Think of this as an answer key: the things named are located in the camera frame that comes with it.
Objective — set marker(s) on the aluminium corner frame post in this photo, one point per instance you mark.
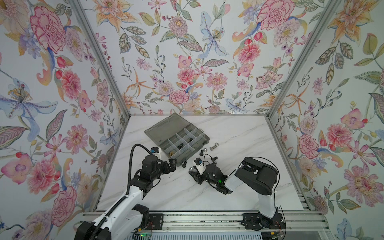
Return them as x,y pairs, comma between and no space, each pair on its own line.
84,23
304,54

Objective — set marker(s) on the grey plastic organizer box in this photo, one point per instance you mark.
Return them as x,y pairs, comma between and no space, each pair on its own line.
174,130

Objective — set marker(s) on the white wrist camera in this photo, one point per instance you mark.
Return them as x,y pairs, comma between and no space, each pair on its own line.
199,164
156,151

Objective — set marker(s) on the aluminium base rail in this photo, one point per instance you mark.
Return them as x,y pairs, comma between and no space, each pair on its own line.
230,221

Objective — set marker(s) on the aluminium corner frame post left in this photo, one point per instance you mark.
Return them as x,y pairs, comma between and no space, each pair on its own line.
84,23

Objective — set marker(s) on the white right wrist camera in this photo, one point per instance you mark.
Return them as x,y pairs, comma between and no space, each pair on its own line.
199,164

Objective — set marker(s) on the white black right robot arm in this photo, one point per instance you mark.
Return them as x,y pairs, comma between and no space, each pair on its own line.
258,173

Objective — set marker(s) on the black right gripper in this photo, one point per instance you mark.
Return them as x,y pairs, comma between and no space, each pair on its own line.
196,177

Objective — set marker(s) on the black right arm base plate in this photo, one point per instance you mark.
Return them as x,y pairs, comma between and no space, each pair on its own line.
258,222

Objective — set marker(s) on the aluminium corner frame post right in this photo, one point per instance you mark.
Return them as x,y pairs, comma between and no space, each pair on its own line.
304,54

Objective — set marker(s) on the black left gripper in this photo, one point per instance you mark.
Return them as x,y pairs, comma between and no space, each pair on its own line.
172,167

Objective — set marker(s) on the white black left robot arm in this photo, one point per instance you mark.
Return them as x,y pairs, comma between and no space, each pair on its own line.
127,215

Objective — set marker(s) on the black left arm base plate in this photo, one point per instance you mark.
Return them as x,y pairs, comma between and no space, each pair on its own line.
154,222

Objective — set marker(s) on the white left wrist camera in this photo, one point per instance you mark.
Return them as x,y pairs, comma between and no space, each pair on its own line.
156,151

